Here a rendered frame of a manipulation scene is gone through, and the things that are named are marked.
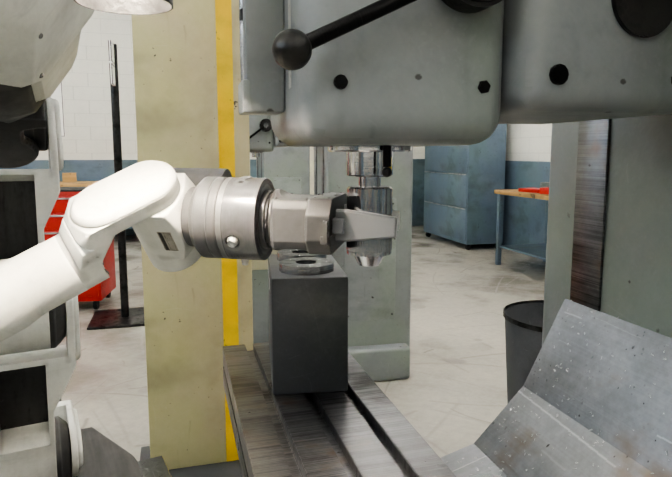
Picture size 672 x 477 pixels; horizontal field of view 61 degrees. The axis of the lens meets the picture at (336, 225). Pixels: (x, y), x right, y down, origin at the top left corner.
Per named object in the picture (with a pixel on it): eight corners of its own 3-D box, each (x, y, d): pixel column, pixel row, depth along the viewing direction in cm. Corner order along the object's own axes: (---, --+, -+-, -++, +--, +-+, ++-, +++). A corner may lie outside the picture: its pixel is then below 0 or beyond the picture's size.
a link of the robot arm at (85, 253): (184, 179, 58) (55, 246, 54) (207, 237, 65) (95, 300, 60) (158, 148, 62) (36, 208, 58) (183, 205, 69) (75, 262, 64)
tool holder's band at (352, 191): (400, 195, 60) (400, 185, 59) (376, 198, 56) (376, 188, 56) (362, 193, 62) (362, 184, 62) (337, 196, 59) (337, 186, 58)
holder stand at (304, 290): (272, 396, 90) (270, 270, 87) (268, 348, 111) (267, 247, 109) (348, 391, 91) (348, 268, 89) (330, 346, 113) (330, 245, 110)
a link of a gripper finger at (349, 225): (396, 242, 57) (334, 240, 58) (397, 210, 56) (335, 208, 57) (395, 245, 55) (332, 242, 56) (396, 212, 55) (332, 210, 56)
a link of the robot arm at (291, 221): (329, 180, 53) (206, 177, 55) (327, 282, 54) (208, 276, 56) (348, 175, 66) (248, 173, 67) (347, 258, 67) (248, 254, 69)
